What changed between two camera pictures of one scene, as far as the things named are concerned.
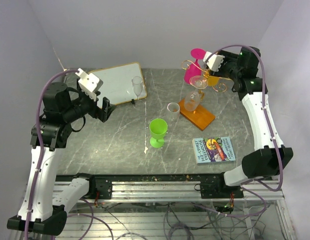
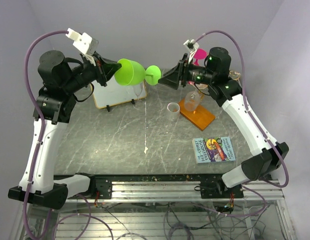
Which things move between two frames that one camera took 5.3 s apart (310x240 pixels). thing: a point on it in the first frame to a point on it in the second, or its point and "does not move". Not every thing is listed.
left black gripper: (103, 113) to (104, 69)
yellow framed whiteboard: (121, 84) does not move
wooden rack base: (201, 117) does not move
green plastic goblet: (158, 127) to (132, 73)
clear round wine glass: (192, 99) does not move
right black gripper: (228, 57) to (171, 78)
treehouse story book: (213, 149) does not move
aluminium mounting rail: (201, 188) does not move
